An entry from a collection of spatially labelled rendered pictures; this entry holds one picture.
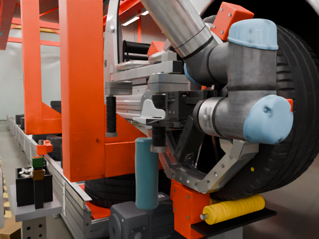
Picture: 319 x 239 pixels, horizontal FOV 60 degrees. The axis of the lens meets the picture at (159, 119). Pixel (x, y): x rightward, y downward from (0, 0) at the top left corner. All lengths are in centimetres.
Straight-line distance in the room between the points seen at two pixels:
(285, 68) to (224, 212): 48
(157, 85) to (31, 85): 255
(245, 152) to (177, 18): 41
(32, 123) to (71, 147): 193
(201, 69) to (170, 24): 10
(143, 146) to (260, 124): 64
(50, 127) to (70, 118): 195
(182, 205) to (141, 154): 23
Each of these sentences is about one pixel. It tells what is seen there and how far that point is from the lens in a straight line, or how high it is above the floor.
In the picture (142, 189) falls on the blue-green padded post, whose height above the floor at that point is 56.
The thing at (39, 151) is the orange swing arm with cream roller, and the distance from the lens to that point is 248.
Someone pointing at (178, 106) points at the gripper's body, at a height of 87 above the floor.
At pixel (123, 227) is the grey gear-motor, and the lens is 122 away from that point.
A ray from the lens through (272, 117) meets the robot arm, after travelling 43.
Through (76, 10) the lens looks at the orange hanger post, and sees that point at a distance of 131.
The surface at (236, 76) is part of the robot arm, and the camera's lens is 45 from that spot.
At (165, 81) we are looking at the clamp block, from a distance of 70.
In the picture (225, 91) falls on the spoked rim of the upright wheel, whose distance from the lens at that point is 97.
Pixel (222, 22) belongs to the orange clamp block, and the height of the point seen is 110.
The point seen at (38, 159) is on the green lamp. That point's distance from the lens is 118.
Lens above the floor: 88
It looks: 4 degrees down
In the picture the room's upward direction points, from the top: straight up
